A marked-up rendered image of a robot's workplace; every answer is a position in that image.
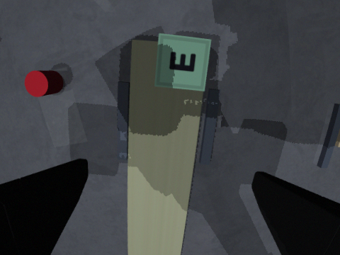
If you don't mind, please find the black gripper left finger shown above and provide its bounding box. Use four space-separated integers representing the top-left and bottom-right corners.
0 158 89 255

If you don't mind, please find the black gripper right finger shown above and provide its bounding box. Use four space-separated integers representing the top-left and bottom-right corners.
252 172 340 255

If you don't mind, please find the green labelled cube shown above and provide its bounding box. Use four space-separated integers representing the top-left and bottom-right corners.
155 33 212 91

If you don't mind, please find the red cylinder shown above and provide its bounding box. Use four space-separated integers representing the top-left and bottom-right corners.
25 70 63 97

